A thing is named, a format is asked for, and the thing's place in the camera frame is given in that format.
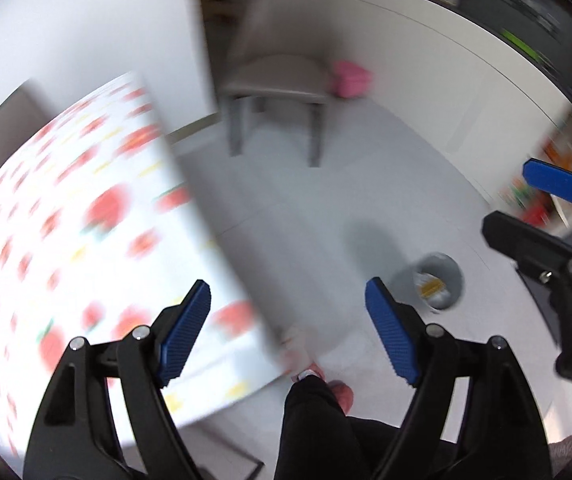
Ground gold paper gift bag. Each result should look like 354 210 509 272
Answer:
418 278 446 300

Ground white round trash bin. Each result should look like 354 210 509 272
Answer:
412 252 465 312

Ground white base cabinets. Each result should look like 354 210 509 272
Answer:
333 0 571 202

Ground person black trouser legs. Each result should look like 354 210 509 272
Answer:
274 376 399 479

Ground floral strawberry tablecloth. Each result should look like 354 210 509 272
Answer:
0 74 283 469

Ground pink footstool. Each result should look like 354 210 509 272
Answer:
332 60 373 99

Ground grey chair by wall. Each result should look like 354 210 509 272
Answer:
221 0 336 167

